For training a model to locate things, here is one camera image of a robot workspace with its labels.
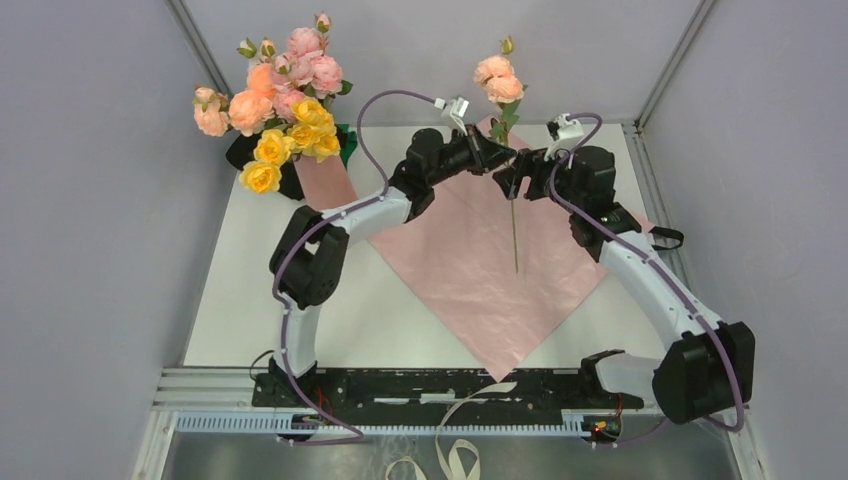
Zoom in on purple wrapping paper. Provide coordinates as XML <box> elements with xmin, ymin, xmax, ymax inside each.
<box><xmin>367</xmin><ymin>116</ymin><xmax>657</xmax><ymax>384</ymax></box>

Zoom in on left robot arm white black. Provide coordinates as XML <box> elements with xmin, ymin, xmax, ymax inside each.
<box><xmin>269</xmin><ymin>125</ymin><xmax>518</xmax><ymax>408</ymax></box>

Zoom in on green cloth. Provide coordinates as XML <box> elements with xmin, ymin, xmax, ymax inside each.
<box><xmin>336</xmin><ymin>124</ymin><xmax>358</xmax><ymax>168</ymax></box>

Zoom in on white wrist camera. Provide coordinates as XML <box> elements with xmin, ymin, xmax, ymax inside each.
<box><xmin>433</xmin><ymin>96</ymin><xmax>470</xmax><ymax>135</ymax></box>
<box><xmin>544</xmin><ymin>113</ymin><xmax>585</xmax><ymax>161</ymax></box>

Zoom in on pink flowers in vase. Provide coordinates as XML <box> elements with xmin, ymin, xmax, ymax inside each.
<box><xmin>237</xmin><ymin>37</ymin><xmax>277</xmax><ymax>69</ymax></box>

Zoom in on light blue cable duct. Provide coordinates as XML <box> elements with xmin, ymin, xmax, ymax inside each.
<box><xmin>173</xmin><ymin>410</ymin><xmax>598</xmax><ymax>439</ymax></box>

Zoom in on orange rose stem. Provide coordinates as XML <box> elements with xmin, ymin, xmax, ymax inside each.
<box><xmin>192</xmin><ymin>87</ymin><xmax>274</xmax><ymax>137</ymax></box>
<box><xmin>246</xmin><ymin>63</ymin><xmax>277</xmax><ymax>100</ymax></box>

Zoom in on pink rose stem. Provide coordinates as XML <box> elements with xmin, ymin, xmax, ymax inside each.
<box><xmin>271</xmin><ymin>12</ymin><xmax>352</xmax><ymax>123</ymax></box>

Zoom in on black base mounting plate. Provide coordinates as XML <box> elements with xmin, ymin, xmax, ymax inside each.
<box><xmin>253</xmin><ymin>365</ymin><xmax>644</xmax><ymax>410</ymax></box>

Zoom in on pink cylindrical vase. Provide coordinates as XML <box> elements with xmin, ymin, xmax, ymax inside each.
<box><xmin>294</xmin><ymin>156</ymin><xmax>357</xmax><ymax>211</ymax></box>

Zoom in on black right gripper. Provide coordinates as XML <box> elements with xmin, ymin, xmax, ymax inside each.
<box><xmin>492</xmin><ymin>141</ymin><xmax>585</xmax><ymax>215</ymax></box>

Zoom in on black cloth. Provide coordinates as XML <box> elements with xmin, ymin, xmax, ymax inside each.
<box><xmin>225</xmin><ymin>128</ymin><xmax>358</xmax><ymax>210</ymax></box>

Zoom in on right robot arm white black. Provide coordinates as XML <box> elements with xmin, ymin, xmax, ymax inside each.
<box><xmin>492</xmin><ymin>146</ymin><xmax>755</xmax><ymax>432</ymax></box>

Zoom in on aluminium frame rail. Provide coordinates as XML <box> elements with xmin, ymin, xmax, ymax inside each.
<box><xmin>616</xmin><ymin>119</ymin><xmax>698</xmax><ymax>359</ymax></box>

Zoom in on beige strap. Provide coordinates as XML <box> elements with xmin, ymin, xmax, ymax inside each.
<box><xmin>384</xmin><ymin>381</ymin><xmax>519</xmax><ymax>480</ymax></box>

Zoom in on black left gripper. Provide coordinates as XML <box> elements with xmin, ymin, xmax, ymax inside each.
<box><xmin>428</xmin><ymin>124</ymin><xmax>517</xmax><ymax>188</ymax></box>

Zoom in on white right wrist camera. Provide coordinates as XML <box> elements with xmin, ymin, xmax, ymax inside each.
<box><xmin>544</xmin><ymin>113</ymin><xmax>585</xmax><ymax>161</ymax></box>

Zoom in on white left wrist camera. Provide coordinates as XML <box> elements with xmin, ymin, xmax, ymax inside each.
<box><xmin>433</xmin><ymin>96</ymin><xmax>470</xmax><ymax>135</ymax></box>

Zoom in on pink and yellow flower bouquet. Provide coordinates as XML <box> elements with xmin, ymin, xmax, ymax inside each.
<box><xmin>472</xmin><ymin>36</ymin><xmax>529</xmax><ymax>274</ymax></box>

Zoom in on yellow flower stem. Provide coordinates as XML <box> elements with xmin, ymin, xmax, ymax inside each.
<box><xmin>238</xmin><ymin>97</ymin><xmax>340</xmax><ymax>194</ymax></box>

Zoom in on black ribbon gold lettering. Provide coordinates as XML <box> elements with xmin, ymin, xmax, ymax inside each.
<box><xmin>648</xmin><ymin>226</ymin><xmax>685</xmax><ymax>252</ymax></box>

